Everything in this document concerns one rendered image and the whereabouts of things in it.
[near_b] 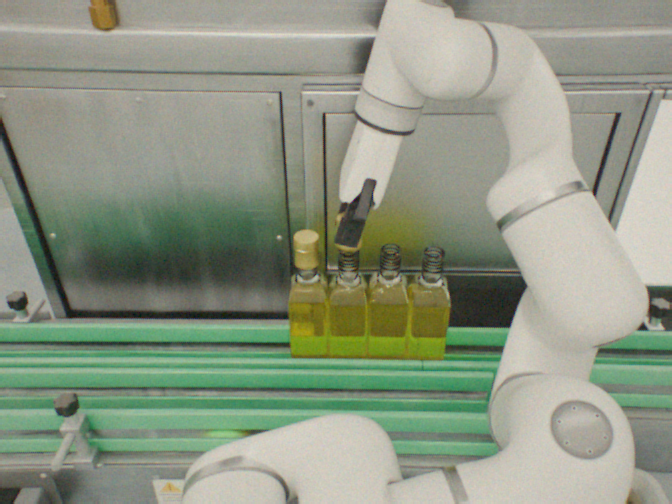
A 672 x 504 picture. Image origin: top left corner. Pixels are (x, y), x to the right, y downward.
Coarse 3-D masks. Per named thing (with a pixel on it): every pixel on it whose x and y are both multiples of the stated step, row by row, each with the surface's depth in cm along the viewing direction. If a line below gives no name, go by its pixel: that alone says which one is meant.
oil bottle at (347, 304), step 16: (336, 288) 80; (352, 288) 80; (336, 304) 80; (352, 304) 80; (336, 320) 82; (352, 320) 82; (336, 336) 83; (352, 336) 83; (336, 352) 85; (352, 352) 85
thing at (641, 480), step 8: (640, 472) 85; (632, 480) 85; (640, 480) 85; (648, 480) 84; (632, 488) 86; (640, 488) 85; (648, 488) 84; (656, 488) 83; (640, 496) 86; (648, 496) 84; (656, 496) 82; (664, 496) 82
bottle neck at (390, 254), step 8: (384, 248) 79; (392, 248) 79; (400, 248) 79; (384, 256) 78; (392, 256) 77; (400, 256) 78; (384, 264) 79; (392, 264) 78; (400, 264) 79; (384, 272) 79; (392, 272) 79; (384, 280) 80; (392, 280) 80
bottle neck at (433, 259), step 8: (432, 248) 79; (440, 248) 78; (424, 256) 78; (432, 256) 77; (440, 256) 77; (424, 264) 78; (432, 264) 77; (440, 264) 78; (424, 272) 79; (432, 272) 78; (440, 272) 78; (424, 280) 80; (432, 280) 79; (440, 280) 80
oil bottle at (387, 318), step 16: (368, 288) 85; (384, 288) 80; (400, 288) 80; (368, 304) 84; (384, 304) 80; (400, 304) 80; (368, 320) 83; (384, 320) 82; (400, 320) 82; (368, 336) 85; (384, 336) 84; (400, 336) 84; (368, 352) 86; (384, 352) 86; (400, 352) 86
